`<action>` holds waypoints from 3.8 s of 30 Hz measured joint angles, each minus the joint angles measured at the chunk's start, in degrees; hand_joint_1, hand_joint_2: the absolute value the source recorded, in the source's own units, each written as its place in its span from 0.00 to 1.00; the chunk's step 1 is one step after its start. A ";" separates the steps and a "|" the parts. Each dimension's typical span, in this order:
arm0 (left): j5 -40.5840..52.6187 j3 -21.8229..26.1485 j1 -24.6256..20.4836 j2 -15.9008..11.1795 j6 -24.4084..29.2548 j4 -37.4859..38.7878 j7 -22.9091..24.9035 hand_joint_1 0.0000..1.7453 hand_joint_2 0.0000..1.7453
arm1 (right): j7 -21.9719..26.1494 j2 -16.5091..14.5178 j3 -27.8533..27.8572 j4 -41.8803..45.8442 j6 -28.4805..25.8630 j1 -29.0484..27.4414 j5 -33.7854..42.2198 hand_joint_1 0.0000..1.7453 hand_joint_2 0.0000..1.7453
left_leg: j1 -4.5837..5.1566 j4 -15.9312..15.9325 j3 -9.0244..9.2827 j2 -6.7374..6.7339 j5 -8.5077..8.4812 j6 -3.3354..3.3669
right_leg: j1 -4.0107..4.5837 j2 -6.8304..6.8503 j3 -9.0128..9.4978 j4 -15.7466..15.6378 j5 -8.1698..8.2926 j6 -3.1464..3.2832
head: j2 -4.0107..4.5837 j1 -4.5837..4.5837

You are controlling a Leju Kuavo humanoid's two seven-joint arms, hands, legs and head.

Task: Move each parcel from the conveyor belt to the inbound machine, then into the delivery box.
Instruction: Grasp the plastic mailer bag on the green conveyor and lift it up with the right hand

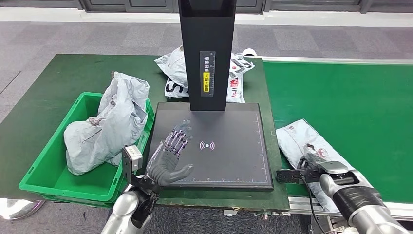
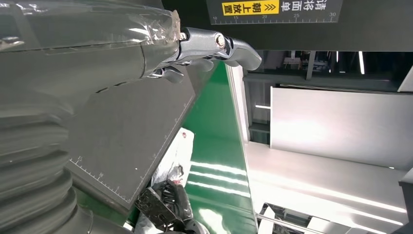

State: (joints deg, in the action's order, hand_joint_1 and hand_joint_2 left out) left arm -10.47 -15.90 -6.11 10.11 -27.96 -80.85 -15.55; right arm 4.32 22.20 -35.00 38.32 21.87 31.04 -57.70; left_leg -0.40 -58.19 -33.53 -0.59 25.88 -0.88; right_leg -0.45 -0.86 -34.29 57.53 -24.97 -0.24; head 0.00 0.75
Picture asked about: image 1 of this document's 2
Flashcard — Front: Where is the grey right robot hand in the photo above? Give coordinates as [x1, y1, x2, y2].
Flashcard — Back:
[297, 152, 330, 172]

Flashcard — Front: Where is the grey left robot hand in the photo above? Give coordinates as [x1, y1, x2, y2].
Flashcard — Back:
[145, 120, 194, 187]

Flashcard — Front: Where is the plain white parcel bag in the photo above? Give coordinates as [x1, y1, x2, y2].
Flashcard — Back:
[97, 71, 151, 143]

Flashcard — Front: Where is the black inbound scanner machine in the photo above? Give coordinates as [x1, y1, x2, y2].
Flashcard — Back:
[147, 0, 274, 192]

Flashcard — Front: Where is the green conveyor belt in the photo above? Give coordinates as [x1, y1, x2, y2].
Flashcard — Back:
[263, 60, 413, 204]

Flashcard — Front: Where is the white parcel bag, black-red print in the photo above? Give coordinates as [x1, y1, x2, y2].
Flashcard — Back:
[154, 46, 256, 103]

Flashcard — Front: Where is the ruler label sticker, yellow patch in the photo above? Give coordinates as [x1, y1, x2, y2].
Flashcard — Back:
[199, 51, 216, 98]

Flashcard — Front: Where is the green plastic crate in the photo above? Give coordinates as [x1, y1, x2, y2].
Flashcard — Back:
[19, 92, 155, 208]

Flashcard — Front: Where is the dark green work table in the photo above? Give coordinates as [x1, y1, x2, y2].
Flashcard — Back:
[0, 54, 290, 212]

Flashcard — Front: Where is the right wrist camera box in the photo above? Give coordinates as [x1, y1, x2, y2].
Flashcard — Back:
[276, 168, 323, 185]

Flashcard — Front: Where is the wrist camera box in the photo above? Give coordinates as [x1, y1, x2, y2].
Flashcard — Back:
[122, 145, 144, 185]
[276, 168, 323, 185]

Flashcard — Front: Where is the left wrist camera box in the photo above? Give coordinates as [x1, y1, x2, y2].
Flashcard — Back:
[122, 145, 144, 185]

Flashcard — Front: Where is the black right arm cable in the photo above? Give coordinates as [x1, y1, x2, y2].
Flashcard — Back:
[300, 177, 326, 234]

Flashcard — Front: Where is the aluminium conveyor frame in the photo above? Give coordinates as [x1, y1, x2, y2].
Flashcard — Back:
[255, 56, 413, 234]

